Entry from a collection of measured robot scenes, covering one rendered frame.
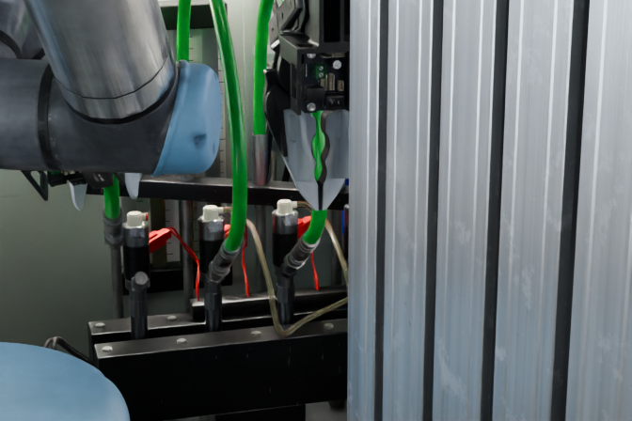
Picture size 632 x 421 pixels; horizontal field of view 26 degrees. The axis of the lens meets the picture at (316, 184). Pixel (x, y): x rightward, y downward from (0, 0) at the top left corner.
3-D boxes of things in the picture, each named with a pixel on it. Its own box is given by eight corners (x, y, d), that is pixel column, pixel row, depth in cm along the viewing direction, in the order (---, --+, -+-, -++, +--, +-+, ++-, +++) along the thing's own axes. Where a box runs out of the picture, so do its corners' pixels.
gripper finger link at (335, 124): (334, 226, 110) (335, 116, 108) (315, 205, 116) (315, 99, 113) (371, 224, 111) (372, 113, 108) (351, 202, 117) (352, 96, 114)
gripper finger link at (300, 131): (296, 229, 109) (296, 117, 107) (279, 208, 115) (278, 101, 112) (334, 226, 110) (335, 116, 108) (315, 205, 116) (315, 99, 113)
